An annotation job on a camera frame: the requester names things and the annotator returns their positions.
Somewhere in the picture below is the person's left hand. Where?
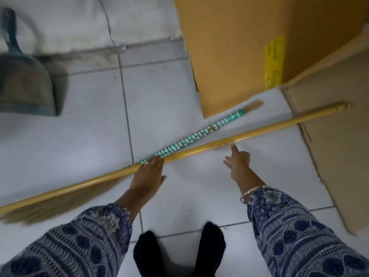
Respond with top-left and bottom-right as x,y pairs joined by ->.
128,156 -> 167,203

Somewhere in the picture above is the person's right hand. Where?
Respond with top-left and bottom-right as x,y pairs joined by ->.
223,144 -> 260,188

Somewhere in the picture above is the yellow wooden pole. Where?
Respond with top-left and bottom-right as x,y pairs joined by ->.
0,102 -> 353,215

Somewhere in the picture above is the person's right forearm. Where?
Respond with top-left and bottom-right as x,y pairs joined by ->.
236,178 -> 369,277

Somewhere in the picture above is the person's left forearm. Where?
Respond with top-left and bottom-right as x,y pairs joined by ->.
0,190 -> 145,277

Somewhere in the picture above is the silver wrist bangle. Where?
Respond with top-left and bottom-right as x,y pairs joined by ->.
240,185 -> 272,204

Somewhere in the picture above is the person's left foot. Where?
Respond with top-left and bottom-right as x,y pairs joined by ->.
133,230 -> 162,277

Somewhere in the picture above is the person's foot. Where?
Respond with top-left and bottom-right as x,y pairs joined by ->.
193,221 -> 227,277
133,230 -> 162,277

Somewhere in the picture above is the person's right foot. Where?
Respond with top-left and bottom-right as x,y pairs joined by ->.
193,221 -> 227,277

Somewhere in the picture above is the large brown cardboard box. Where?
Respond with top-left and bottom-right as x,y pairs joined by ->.
173,0 -> 369,119

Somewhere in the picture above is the flat brown cardboard sheet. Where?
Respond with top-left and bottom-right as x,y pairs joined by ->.
281,34 -> 369,237

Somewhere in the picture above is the yellow paper sticker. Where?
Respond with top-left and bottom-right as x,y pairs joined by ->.
264,36 -> 286,91

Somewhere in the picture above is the blue-grey plastic dustpan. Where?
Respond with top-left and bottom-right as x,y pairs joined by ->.
0,7 -> 68,117

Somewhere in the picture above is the grass broom with teal-white handle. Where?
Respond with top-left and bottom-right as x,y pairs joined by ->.
0,101 -> 264,226

